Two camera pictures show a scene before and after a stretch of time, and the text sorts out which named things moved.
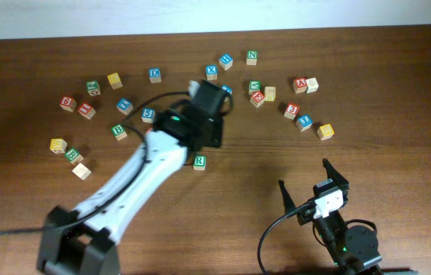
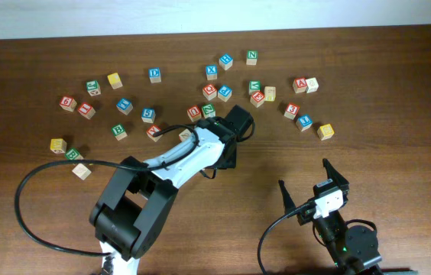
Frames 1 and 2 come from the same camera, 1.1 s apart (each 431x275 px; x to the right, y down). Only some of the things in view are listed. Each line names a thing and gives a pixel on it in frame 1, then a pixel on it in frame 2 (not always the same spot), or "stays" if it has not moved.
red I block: [86, 110] stays
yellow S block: [325, 131] stays
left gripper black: [215, 127] to [229, 161]
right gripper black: [341, 181] stays
